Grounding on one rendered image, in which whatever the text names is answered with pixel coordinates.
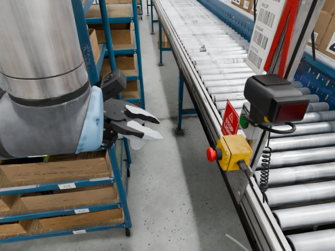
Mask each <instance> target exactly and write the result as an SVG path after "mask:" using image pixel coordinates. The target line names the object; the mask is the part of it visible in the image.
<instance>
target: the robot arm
mask: <svg viewBox="0 0 335 251"><path fill-rule="evenodd" d="M124 89H126V76H125V75H124V74H123V73H122V71H121V70H120V69H116V70H115V71H112V72H111V73H109V74H108V75H106V76H105V77H104V78H103V79H101V80H100V81H98V82H97V83H95V84H94V85H92V86H91V87H90V84H89V79H88V74H87V72H86V70H85V69H84V64H83V59H82V54H81V49H80V44H79V38H78V33H77V28H76V23H75V18H74V13H73V8H72V3H71V0H0V160H2V159H11V158H14V157H27V156H39V155H51V154H63V153H75V154H78V153H80V152H85V151H93V150H96V149H98V148H99V147H102V148H106V149H110V148H111V147H112V145H113V143H115V142H116V140H117V138H118V133H120V134H122V136H124V137H126V138H128V139H129V140H130V145H131V148H132V149H134V150H138V149H140V148H141V147H143V146H144V145H145V144H146V143H147V142H148V141H151V140H152V141H162V140H163V139H164V138H163V137H162V136H161V134H160V133H159V132H158V131H155V130H152V129H150V128H148V127H144V126H142V124H143V123H144V122H145V121H149V122H152V123H155V124H159V123H160V121H159V120H158V119H157V118H156V117H154V116H153V115H151V114H150V113H148V112H147V111H145V110H143V109H141V108H140V107H138V106H135V105H133V104H131V103H129V102H126V101H122V100H115V99H111V98H112V97H113V96H115V95H116V94H118V93H120V92H122V91H123V90H124ZM101 143H104V144H106V146H103V145H101Z"/></svg>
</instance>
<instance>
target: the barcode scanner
mask: <svg viewBox="0 0 335 251"><path fill-rule="evenodd" d="M290 84H291V82H289V81H288V80H286V79H284V78H282V77H281V76H279V75H277V74H266V75H252V76H251V77H249V78H248V79H247V80H246V82H245V86H244V92H243V95H244V97H245V99H246V100H247V101H248V102H249V103H250V112H249V115H244V116H243V119H244V120H245V121H247V122H248V123H249V124H250V125H252V126H253V127H258V124H261V125H263V126H273V125H274V124H276V123H287V122H298V121H302V120H303V119H304V116H305V113H306V110H307V108H308V105H309V102H310V99H309V98H308V97H306V96H304V95H303V94H302V92H301V91H300V90H298V89H297V88H295V87H293V86H291V85H290Z"/></svg>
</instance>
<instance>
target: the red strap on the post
mask: <svg viewBox="0 0 335 251"><path fill-rule="evenodd" d="M298 4H299V0H287V2H286V5H285V8H284V11H283V14H282V17H281V19H280V22H279V25H278V28H277V31H276V34H275V37H274V39H273V42H272V45H271V48H270V51H269V54H268V57H267V59H266V62H265V65H264V68H263V69H264V70H265V71H266V72H268V70H269V67H270V64H271V62H272V59H273V56H274V53H275V51H276V48H277V45H278V43H279V40H280V37H281V35H282V32H283V29H284V26H285V24H286V21H287V18H288V16H289V19H288V24H287V29H286V34H285V40H284V45H283V50H282V55H281V60H280V66H279V71H278V75H279V76H281V77H282V78H283V77H284V72H285V68H286V63H287V58H288V53H289V48H290V43H291V38H292V33H293V29H294V24H295V19H296V14H297V9H298Z"/></svg>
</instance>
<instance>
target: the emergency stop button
mask: <svg viewBox="0 0 335 251"><path fill-rule="evenodd" d="M206 156H207V159H208V160H209V161H210V162H213V161H214V159H215V158H216V151H215V150H213V148H212V147H210V148H208V149H207V152H206Z"/></svg>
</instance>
